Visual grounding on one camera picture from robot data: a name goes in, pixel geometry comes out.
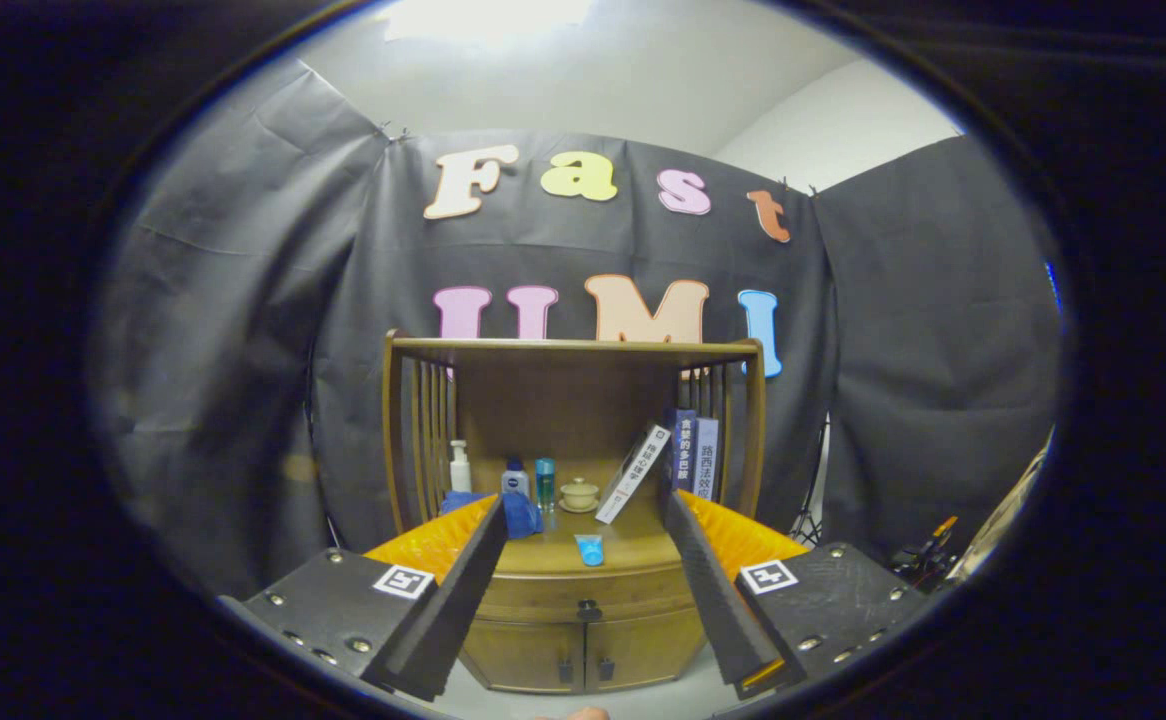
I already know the wooden drawer with black knob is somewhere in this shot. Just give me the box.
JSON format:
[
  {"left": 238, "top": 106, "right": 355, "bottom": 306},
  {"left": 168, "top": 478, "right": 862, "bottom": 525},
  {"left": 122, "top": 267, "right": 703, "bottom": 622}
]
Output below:
[{"left": 478, "top": 562, "right": 704, "bottom": 626}]

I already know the black tripod stand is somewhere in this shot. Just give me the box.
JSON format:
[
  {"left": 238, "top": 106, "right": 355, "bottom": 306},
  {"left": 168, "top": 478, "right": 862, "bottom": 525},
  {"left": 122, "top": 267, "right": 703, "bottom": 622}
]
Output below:
[{"left": 791, "top": 415, "right": 832, "bottom": 546}]

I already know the white book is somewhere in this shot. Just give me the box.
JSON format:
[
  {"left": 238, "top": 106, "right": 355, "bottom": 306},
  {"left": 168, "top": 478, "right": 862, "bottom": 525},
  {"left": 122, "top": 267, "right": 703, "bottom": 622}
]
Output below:
[{"left": 595, "top": 424, "right": 672, "bottom": 525}]

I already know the light purple book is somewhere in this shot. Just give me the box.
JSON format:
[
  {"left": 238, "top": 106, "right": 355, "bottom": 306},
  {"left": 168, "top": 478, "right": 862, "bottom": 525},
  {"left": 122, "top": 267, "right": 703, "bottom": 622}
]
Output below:
[{"left": 693, "top": 417, "right": 720, "bottom": 501}]

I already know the rolled blue towel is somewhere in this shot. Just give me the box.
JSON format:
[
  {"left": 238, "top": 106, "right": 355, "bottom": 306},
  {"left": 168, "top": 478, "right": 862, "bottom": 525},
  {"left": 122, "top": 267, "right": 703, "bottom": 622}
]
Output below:
[{"left": 440, "top": 490, "right": 544, "bottom": 541}]

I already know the dark blue book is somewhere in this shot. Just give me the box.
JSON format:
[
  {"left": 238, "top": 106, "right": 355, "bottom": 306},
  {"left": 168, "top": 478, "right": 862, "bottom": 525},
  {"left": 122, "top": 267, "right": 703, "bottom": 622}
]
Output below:
[{"left": 670, "top": 408, "right": 698, "bottom": 493}]

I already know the wooden countertop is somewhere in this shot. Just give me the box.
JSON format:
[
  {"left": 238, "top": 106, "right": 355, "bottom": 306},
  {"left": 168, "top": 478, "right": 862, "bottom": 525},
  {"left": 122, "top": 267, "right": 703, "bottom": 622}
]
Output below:
[{"left": 483, "top": 500, "right": 684, "bottom": 576}]

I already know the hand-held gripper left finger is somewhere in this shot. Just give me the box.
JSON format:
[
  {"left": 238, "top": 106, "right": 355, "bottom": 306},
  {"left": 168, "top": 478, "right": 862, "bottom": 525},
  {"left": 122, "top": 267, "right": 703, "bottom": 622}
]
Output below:
[{"left": 218, "top": 493, "right": 510, "bottom": 703}]

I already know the beige cloth bag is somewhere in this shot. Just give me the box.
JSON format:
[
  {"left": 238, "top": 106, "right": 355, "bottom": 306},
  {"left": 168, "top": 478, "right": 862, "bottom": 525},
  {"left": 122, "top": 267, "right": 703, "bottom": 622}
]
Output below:
[{"left": 948, "top": 440, "right": 1054, "bottom": 586}]

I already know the black backdrop cloth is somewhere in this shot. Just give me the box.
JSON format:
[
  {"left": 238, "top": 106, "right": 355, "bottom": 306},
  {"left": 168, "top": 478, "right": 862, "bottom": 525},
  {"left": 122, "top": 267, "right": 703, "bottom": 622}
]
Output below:
[{"left": 93, "top": 55, "right": 1064, "bottom": 601}]

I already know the black and orange tool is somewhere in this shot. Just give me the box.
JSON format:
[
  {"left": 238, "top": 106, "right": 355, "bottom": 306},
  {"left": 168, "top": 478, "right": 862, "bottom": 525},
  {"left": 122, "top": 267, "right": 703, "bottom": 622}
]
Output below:
[{"left": 888, "top": 515, "right": 964, "bottom": 591}]

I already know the wooden cabinet door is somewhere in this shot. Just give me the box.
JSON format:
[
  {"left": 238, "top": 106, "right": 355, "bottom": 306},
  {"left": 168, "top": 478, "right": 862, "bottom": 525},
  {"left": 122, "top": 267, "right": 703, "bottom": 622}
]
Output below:
[
  {"left": 458, "top": 620, "right": 584, "bottom": 694},
  {"left": 583, "top": 605, "right": 709, "bottom": 693}
]

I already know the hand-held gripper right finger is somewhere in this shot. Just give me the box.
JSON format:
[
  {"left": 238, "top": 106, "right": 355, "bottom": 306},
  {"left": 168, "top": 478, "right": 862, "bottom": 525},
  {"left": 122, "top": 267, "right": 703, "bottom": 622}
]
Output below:
[{"left": 663, "top": 488, "right": 929, "bottom": 701}]

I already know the wooden cabinet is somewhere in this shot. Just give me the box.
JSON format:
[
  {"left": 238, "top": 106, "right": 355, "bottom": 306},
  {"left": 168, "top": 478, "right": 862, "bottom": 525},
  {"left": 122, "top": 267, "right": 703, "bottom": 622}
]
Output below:
[{"left": 381, "top": 330, "right": 768, "bottom": 696}]

